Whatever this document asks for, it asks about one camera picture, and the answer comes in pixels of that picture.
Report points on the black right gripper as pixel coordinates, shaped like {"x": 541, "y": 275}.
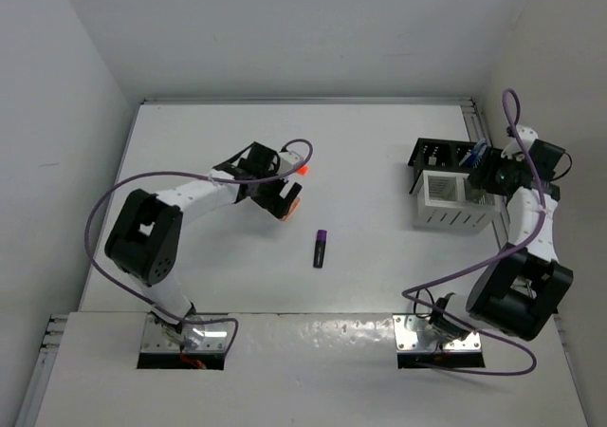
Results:
{"x": 482, "y": 176}

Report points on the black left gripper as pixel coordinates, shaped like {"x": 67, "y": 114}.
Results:
{"x": 276, "y": 203}

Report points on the black purple highlighter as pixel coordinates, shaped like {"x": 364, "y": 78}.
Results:
{"x": 320, "y": 248}

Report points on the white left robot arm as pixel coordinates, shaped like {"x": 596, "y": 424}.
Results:
{"x": 145, "y": 237}

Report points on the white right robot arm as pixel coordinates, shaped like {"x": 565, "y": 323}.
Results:
{"x": 517, "y": 294}

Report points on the blue pens in organizer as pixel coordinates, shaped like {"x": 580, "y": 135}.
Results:
{"x": 473, "y": 156}

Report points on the white slotted organizer box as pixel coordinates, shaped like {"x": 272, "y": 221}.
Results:
{"x": 446, "y": 202}

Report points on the black slotted organizer box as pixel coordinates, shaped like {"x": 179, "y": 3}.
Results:
{"x": 447, "y": 152}

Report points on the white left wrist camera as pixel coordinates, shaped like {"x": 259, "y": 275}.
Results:
{"x": 289, "y": 162}

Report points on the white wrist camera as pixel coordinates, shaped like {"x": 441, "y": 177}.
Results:
{"x": 289, "y": 162}
{"x": 521, "y": 141}

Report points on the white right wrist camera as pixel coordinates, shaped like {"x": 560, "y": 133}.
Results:
{"x": 521, "y": 141}

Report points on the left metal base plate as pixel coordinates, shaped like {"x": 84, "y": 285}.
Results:
{"x": 159, "y": 337}

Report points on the metal base plate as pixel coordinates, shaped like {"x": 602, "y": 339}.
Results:
{"x": 159, "y": 337}
{"x": 414, "y": 335}

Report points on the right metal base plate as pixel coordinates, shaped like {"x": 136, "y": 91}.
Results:
{"x": 414, "y": 335}

